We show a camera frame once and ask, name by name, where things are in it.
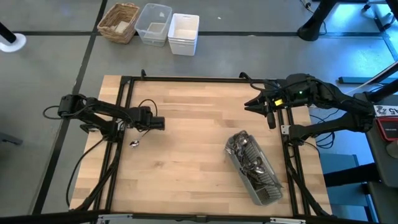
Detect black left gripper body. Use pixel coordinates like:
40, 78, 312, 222
131, 105, 166, 131

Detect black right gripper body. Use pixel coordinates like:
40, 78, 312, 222
262, 79, 292, 131

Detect black table clamp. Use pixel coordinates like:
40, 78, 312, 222
79, 123, 105, 134

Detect white plastic bin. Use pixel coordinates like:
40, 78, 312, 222
167, 12, 200, 57

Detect black floor foot bar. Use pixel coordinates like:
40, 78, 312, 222
338, 76, 385, 85

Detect grey mesh cutlery caddy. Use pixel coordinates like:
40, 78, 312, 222
223, 129, 284, 207

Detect beige paper pad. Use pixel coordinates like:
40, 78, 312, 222
114, 20, 131, 34

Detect clear plastic bin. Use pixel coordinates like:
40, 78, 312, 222
134, 2, 174, 48

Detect wicker basket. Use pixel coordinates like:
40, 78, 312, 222
96, 2, 141, 45

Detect black desk crossbar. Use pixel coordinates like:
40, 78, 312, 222
323, 162, 382, 188

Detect white printed label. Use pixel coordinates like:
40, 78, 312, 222
373, 105, 398, 118

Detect red flat device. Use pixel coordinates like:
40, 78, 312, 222
375, 116, 398, 142

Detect dark side desk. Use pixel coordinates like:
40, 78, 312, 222
353, 79, 398, 224

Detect grey round disc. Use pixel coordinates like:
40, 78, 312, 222
386, 141, 398, 160

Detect dark grey floor foot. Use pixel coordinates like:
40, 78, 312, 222
0, 131, 24, 146

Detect black front crossbar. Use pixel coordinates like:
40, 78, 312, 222
0, 210, 398, 224

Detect white round stand base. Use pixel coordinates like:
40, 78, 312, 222
0, 32, 27, 53

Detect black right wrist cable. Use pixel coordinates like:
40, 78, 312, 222
248, 79, 280, 94

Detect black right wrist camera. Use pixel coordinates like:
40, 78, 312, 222
290, 86, 312, 103

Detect black metal table frame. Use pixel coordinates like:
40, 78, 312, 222
92, 74, 312, 218

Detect black arm cable loops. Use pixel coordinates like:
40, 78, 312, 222
310, 114, 336, 149

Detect black floor pedestal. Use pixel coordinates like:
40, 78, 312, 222
297, 0, 338, 42

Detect black cable bundle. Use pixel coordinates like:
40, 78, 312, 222
74, 155, 121, 214
285, 155, 332, 217

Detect black power cable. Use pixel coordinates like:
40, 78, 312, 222
65, 138, 105, 208

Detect white floor cable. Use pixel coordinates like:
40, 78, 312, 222
345, 67, 398, 97

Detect silver metal bracket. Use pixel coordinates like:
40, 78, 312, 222
97, 213, 134, 224
269, 217, 307, 224

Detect black stand post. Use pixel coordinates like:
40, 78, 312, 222
0, 21, 17, 44

